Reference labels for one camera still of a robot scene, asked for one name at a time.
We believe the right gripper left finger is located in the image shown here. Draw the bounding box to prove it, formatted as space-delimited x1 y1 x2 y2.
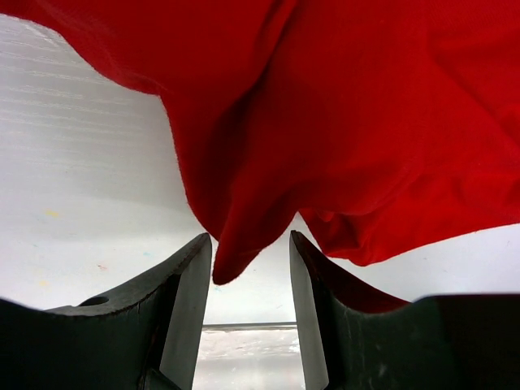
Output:
1 233 212 389

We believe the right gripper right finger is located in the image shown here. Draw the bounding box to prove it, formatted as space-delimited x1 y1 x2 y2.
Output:
289 231 519 389

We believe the red t shirt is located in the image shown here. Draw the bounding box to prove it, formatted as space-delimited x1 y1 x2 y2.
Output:
1 1 519 284

